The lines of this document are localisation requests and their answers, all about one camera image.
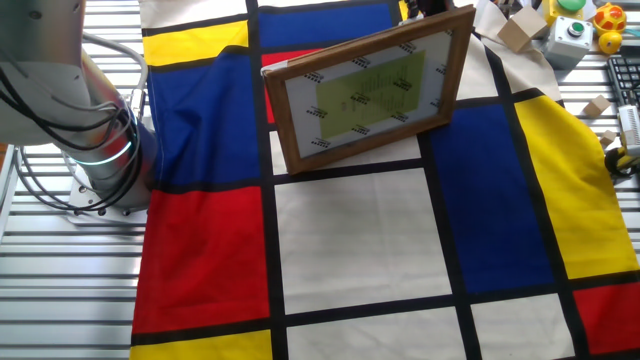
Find grey green button box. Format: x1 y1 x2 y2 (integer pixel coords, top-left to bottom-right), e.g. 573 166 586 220
544 15 595 71

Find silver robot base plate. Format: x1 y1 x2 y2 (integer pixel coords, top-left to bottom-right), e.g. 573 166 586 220
67 169 149 226

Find wooden picture frame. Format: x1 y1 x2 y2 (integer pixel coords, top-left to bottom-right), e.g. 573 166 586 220
261 3 477 176

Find grey depth camera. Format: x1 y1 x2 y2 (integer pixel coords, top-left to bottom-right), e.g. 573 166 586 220
617 104 640 157

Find colour block tablecloth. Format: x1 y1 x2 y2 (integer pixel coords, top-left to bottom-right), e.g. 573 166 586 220
128 0 640 360

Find yellow green button box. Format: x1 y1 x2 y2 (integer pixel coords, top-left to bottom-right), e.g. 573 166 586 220
542 0 589 29

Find black keyboard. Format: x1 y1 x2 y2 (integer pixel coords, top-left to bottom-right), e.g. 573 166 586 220
606 54 640 107

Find large wooden block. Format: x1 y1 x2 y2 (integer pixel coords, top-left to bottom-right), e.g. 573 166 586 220
496 4 550 54

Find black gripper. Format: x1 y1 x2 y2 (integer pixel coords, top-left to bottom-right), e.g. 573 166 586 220
403 0 451 21

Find black yellow camera mount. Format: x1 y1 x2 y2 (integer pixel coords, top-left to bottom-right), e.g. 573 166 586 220
603 147 640 177

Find orange spotted toy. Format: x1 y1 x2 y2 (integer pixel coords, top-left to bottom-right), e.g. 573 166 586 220
593 2 628 34

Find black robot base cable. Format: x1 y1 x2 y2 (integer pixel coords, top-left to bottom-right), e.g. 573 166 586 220
0 64 145 215

